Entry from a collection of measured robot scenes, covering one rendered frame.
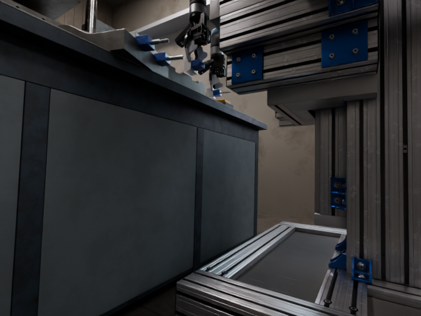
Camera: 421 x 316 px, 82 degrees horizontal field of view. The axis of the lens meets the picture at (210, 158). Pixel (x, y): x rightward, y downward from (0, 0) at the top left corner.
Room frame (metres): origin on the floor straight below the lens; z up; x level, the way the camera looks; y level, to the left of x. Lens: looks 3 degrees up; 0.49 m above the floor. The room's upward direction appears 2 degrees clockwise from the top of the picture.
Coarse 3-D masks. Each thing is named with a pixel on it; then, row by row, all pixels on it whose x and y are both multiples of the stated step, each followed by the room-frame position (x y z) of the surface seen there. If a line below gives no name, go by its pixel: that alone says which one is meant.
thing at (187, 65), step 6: (186, 60) 1.02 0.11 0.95; (192, 60) 1.01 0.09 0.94; (198, 60) 0.99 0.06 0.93; (210, 60) 0.97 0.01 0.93; (186, 66) 1.02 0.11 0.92; (192, 66) 1.00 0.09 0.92; (198, 66) 1.00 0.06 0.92; (204, 66) 1.02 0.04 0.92; (186, 72) 1.03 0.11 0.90; (192, 72) 1.03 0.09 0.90
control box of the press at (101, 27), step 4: (96, 20) 1.58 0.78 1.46; (84, 24) 1.64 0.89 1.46; (96, 24) 1.58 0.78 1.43; (100, 24) 1.61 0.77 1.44; (104, 24) 1.63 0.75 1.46; (84, 28) 1.64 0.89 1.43; (96, 28) 1.59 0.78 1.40; (100, 28) 1.61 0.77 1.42; (104, 28) 1.63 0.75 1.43; (108, 28) 1.66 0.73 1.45; (112, 28) 1.68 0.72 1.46; (96, 32) 1.59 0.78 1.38; (100, 32) 1.61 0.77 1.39
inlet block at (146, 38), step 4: (132, 32) 0.69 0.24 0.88; (136, 32) 0.69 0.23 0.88; (136, 36) 0.69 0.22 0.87; (140, 36) 0.69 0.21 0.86; (144, 36) 0.68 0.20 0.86; (148, 36) 0.69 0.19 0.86; (140, 40) 0.69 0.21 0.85; (144, 40) 0.68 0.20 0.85; (148, 40) 0.69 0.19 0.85; (152, 40) 0.70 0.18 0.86; (156, 40) 0.69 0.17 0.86; (160, 40) 0.69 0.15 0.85; (164, 40) 0.68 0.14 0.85; (168, 40) 0.68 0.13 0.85; (140, 44) 0.69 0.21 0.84; (144, 44) 0.68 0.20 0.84; (148, 44) 0.69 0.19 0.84; (152, 44) 0.70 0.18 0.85; (156, 44) 0.70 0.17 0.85; (144, 48) 0.71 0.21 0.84; (148, 48) 0.71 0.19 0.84; (152, 48) 0.71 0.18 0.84
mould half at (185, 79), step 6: (168, 66) 0.93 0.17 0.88; (174, 72) 0.96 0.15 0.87; (174, 78) 0.96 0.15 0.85; (180, 78) 0.99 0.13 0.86; (186, 78) 1.02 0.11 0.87; (186, 84) 1.02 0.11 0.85; (192, 84) 1.06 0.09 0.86; (198, 84) 1.09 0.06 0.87; (204, 84) 1.13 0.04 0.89; (198, 90) 1.09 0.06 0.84; (204, 90) 1.13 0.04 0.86
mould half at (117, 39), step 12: (84, 36) 0.67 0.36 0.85; (96, 36) 0.66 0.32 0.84; (108, 36) 0.64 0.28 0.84; (120, 36) 0.63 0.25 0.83; (132, 36) 0.66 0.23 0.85; (108, 48) 0.64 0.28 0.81; (120, 48) 0.63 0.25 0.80; (132, 48) 0.67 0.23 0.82; (132, 60) 0.70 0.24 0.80; (144, 60) 0.73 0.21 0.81; (156, 72) 0.80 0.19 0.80; (168, 72) 0.88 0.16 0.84
